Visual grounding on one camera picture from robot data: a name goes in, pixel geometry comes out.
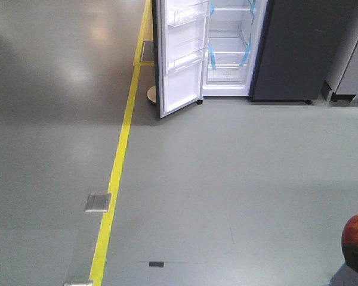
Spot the red yellow apple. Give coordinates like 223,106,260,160
341,214,358,247

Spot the silver sign stand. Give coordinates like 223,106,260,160
146,86,157,105

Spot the silver floor socket plate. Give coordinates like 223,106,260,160
84,192,112,213

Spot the dark floor sign sticker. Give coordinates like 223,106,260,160
140,41,155,63

